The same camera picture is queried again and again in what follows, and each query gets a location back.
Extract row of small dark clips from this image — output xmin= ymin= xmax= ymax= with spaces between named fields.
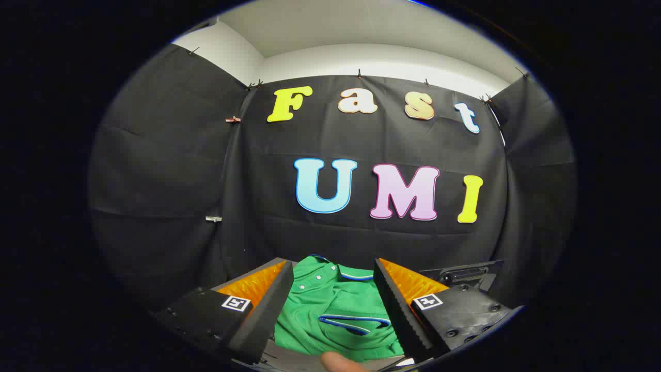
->
xmin=187 ymin=46 xmax=530 ymax=104

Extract green polo shirt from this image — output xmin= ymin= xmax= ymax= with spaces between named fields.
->
xmin=274 ymin=255 xmax=404 ymax=362

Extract black backdrop cloth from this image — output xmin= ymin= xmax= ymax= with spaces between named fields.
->
xmin=88 ymin=44 xmax=578 ymax=311

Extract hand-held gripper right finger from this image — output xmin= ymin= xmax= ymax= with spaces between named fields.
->
xmin=374 ymin=258 xmax=524 ymax=363

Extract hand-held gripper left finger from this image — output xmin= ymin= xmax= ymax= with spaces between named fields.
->
xmin=152 ymin=260 xmax=295 ymax=365

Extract dark transparent washing machine lid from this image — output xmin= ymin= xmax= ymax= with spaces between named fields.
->
xmin=419 ymin=260 xmax=505 ymax=293

